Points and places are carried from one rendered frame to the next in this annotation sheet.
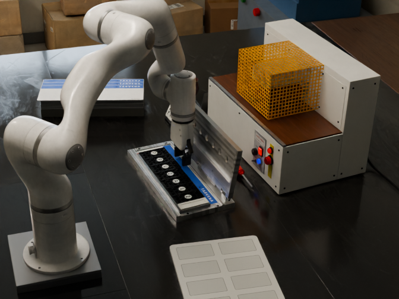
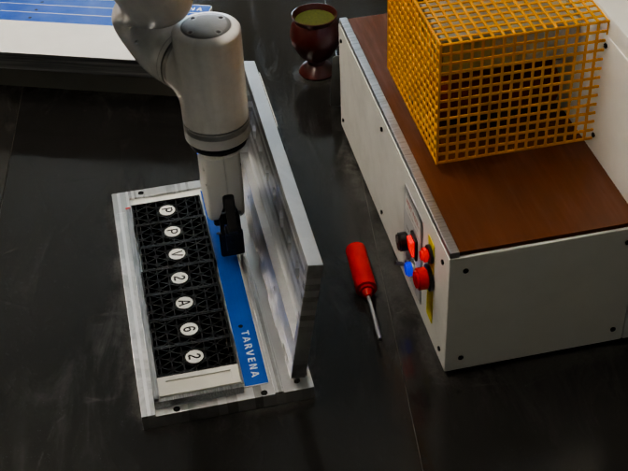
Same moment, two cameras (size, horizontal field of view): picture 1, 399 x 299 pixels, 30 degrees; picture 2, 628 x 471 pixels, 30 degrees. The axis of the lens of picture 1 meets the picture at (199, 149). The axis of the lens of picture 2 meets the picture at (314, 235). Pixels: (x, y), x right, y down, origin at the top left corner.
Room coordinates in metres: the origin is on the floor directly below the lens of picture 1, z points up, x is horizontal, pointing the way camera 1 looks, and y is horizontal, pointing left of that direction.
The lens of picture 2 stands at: (1.05, -0.38, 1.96)
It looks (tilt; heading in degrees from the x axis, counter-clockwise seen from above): 40 degrees down; 15
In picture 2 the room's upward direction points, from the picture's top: 3 degrees counter-clockwise
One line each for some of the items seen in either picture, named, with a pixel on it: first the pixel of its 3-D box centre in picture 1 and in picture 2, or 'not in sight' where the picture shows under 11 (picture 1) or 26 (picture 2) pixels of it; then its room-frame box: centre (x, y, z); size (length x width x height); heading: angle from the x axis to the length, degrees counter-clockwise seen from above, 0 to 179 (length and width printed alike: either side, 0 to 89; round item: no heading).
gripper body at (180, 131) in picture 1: (182, 129); (221, 165); (2.21, 0.06, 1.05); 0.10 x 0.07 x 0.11; 26
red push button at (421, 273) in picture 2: (268, 160); (422, 278); (2.09, -0.23, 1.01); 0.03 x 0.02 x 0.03; 26
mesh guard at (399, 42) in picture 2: (278, 78); (489, 46); (2.33, -0.27, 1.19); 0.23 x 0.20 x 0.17; 26
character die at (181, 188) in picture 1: (181, 190); (190, 332); (2.03, 0.05, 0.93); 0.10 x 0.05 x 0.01; 115
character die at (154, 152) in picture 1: (154, 154); (167, 213); (2.25, 0.16, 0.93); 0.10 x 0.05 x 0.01; 115
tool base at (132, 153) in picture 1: (178, 175); (203, 282); (2.13, 0.07, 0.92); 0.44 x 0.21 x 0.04; 26
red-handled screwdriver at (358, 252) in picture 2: (241, 173); (366, 292); (2.16, -0.15, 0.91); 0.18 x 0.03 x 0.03; 22
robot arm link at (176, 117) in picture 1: (182, 113); (216, 125); (2.22, 0.06, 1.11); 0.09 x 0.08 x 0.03; 26
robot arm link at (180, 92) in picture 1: (181, 91); (208, 70); (2.22, 0.06, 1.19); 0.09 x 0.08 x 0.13; 57
